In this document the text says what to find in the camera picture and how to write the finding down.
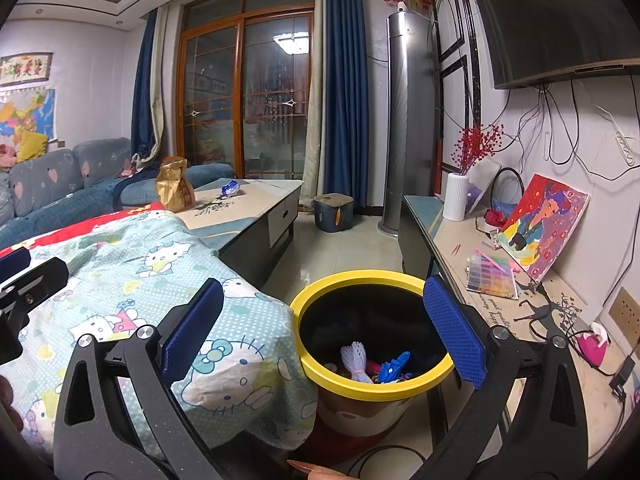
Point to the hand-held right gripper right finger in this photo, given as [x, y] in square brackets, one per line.
[455, 332]

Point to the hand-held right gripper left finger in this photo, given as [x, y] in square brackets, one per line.
[192, 332]

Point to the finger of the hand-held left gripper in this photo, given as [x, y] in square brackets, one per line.
[35, 285]
[12, 265]

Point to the blue plastic piece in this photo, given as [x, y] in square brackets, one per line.
[395, 367]

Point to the white foam fruit net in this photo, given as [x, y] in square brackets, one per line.
[356, 362]

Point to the yellow rimmed trash bin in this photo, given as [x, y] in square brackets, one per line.
[320, 300]

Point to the person's left hand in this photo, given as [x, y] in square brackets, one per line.
[7, 400]

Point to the person's right hand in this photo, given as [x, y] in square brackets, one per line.
[315, 471]

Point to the grey heart-print sofa cushion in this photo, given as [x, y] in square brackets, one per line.
[5, 200]
[45, 182]
[105, 160]

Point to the colourful bead box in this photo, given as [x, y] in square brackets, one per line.
[492, 277]

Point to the cartoon cat printed blanket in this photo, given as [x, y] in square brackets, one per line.
[150, 280]

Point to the television cabinet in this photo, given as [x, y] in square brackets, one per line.
[450, 245]

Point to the pile of red pink clothes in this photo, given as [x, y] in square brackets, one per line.
[9, 157]

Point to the yellow pillow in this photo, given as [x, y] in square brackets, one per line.
[32, 146]

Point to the white paper roll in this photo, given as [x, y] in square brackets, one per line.
[456, 197]

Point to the pink tape dispenser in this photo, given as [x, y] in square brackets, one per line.
[592, 350]

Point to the colourful portrait painting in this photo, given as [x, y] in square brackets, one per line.
[547, 225]

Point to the grey coffee table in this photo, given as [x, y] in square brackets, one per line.
[255, 205]

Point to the brown paper bag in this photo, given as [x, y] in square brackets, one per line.
[175, 187]

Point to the purple white picture board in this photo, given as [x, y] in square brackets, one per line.
[482, 187]

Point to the blue white wrapper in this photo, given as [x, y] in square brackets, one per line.
[231, 188]

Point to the blue sofa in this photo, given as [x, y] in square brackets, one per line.
[150, 187]

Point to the country map poster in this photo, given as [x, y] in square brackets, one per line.
[27, 112]

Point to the small blue stool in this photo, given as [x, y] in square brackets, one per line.
[332, 215]

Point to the black power adapter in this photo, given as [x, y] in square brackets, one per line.
[622, 377]

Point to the red berry branches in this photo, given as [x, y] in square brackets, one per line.
[477, 142]

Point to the framed calligraphy picture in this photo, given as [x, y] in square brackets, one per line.
[27, 67]

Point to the silver tower air conditioner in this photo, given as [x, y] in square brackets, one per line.
[410, 125]

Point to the blue curtain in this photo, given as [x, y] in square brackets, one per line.
[142, 90]
[345, 85]

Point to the beige curtain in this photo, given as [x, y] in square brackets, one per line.
[160, 85]
[312, 110]

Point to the wooden framed glass door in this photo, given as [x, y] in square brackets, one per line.
[215, 90]

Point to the white power strip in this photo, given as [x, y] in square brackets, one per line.
[626, 147]

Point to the wall socket plate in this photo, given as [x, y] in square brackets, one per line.
[627, 315]

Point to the wall mounted television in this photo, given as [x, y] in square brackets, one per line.
[550, 15]

